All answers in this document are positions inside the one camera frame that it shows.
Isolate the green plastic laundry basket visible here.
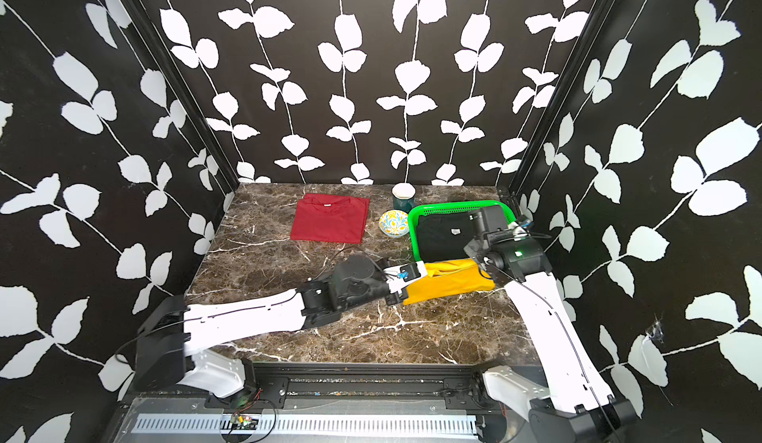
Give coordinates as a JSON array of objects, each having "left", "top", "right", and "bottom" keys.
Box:
[{"left": 409, "top": 200, "right": 515, "bottom": 262}]

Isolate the small electronics board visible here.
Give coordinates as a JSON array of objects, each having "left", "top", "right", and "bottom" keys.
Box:
[{"left": 227, "top": 414, "right": 259, "bottom": 433}]

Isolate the white perforated cable tray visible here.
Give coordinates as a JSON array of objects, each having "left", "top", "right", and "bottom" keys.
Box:
[{"left": 129, "top": 413, "right": 478, "bottom": 438}]

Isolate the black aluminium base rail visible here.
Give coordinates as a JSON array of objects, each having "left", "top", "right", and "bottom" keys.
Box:
[{"left": 128, "top": 359, "right": 507, "bottom": 413}]

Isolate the red t-shirt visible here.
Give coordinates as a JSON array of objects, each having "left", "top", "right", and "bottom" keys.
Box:
[{"left": 290, "top": 193, "right": 370, "bottom": 245}]

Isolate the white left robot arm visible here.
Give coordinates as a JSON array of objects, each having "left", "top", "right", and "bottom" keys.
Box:
[{"left": 133, "top": 254, "right": 420, "bottom": 399}]

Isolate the yellow t-shirt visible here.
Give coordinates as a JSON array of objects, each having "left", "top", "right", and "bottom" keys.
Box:
[{"left": 403, "top": 260, "right": 495, "bottom": 305}]

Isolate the black t-shirt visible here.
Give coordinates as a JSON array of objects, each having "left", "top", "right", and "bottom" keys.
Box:
[{"left": 416, "top": 212, "right": 474, "bottom": 262}]

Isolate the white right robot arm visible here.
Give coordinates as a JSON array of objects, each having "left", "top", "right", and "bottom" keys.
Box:
[{"left": 464, "top": 206, "right": 636, "bottom": 442}]

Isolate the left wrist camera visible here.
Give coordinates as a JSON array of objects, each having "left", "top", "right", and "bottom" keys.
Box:
[{"left": 384, "top": 262, "right": 428, "bottom": 289}]

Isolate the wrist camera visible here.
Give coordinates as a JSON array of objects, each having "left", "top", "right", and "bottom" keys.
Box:
[
  {"left": 508, "top": 219, "right": 533, "bottom": 240},
  {"left": 384, "top": 262, "right": 428, "bottom": 289}
]

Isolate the green mug white inside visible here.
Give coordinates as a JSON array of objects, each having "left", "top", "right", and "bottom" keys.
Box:
[{"left": 392, "top": 183, "right": 416, "bottom": 214}]

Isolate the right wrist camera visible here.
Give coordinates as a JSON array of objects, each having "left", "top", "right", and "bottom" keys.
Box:
[{"left": 508, "top": 219, "right": 533, "bottom": 240}]

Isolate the patterned ceramic bowl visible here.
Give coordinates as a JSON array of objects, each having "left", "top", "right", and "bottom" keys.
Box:
[{"left": 378, "top": 210, "right": 410, "bottom": 239}]

